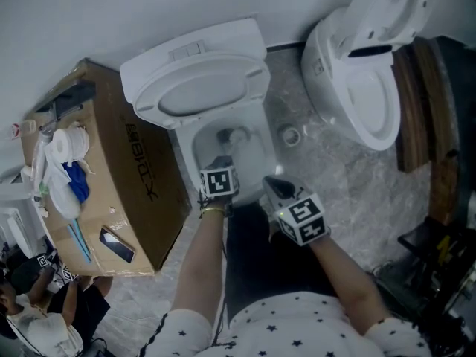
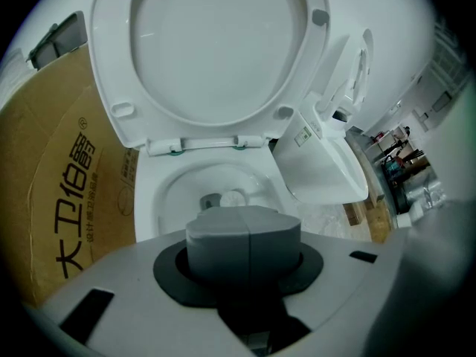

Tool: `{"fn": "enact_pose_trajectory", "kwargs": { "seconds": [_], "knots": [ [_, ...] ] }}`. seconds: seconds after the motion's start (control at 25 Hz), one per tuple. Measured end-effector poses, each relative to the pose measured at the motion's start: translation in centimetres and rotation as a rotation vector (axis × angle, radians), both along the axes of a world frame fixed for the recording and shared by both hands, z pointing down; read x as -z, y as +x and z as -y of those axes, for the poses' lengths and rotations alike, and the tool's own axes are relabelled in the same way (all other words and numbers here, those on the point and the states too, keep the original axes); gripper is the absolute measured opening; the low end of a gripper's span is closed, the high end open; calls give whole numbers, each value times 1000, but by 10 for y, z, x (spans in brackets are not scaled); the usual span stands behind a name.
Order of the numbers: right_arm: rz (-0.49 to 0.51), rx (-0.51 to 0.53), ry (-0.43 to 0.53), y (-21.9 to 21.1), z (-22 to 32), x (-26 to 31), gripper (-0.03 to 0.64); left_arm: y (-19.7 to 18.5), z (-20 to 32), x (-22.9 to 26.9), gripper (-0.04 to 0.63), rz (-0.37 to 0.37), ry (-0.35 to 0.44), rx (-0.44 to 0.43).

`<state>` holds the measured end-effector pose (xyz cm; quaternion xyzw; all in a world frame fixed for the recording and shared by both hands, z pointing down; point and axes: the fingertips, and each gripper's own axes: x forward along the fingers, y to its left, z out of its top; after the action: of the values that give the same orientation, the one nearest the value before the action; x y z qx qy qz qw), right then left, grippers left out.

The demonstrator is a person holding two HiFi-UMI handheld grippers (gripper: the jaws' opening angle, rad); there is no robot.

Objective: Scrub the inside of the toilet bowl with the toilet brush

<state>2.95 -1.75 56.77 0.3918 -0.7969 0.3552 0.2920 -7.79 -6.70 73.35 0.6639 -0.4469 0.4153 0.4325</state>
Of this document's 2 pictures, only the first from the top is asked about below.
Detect clear plastic bottle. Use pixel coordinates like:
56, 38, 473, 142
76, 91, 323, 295
7, 119, 38, 141

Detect white tape roll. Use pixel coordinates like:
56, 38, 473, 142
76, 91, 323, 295
279, 123, 302, 147

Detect white toilet brush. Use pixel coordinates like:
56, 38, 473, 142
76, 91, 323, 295
221, 126, 249, 159

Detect white slim-seat toilet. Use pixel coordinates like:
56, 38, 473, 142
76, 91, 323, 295
0, 165, 48, 260

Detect white oval smart toilet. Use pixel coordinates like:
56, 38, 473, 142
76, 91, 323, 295
300, 0, 438, 152

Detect person's left forearm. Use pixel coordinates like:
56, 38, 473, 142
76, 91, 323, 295
170, 210, 228, 319

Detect white plastic drain pipe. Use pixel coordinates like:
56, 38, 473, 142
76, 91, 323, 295
20, 128, 53, 200

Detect person's right forearm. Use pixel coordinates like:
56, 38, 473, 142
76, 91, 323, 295
308, 234, 391, 336

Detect black equipment rack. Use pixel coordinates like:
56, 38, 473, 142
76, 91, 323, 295
371, 217, 476, 357

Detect blue cloth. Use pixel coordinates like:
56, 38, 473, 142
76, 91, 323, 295
61, 160, 91, 205

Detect person's black trousers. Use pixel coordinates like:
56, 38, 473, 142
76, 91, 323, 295
225, 201, 339, 319

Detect large brown cardboard box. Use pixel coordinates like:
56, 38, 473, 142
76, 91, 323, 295
21, 58, 193, 277

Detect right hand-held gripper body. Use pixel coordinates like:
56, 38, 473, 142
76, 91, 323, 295
262, 175, 328, 247

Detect dark wooden step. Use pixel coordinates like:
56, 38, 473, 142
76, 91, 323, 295
393, 37, 453, 174

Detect black curved platform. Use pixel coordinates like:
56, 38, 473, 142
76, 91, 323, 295
427, 35, 476, 230

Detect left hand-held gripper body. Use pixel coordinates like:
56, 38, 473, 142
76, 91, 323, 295
199, 155, 241, 219

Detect white cloth bundle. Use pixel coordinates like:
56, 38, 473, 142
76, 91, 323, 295
48, 176, 81, 221

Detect white toilet paper roll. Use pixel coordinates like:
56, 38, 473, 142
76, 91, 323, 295
51, 126, 91, 163

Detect black smartphone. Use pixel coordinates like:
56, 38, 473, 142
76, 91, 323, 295
98, 227, 136, 264

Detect white square-tank toilet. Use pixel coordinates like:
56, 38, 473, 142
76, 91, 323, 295
119, 17, 278, 206

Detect white star-print shirt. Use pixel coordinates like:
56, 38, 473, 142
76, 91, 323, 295
139, 292, 434, 357

